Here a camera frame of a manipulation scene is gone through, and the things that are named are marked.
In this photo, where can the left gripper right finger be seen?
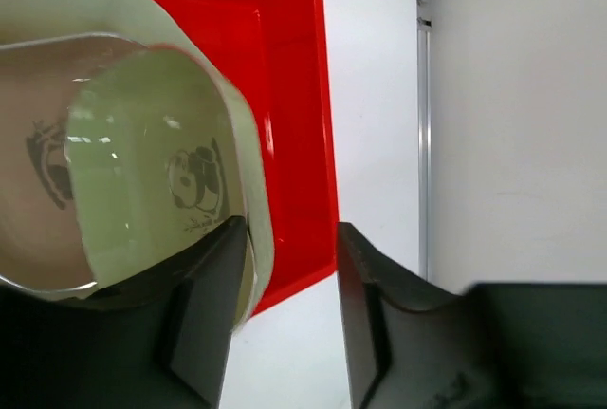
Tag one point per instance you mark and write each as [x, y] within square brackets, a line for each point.
[411, 344]

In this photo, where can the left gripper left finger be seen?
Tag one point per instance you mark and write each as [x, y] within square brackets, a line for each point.
[159, 339]

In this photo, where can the pink square plate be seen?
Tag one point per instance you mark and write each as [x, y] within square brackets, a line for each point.
[41, 244]

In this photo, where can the green square plate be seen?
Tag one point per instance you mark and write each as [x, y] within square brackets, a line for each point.
[161, 150]

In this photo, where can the green scalloped bowl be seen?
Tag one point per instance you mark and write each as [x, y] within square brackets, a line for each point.
[144, 21]

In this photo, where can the red plastic bin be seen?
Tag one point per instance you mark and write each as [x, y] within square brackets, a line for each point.
[274, 53]

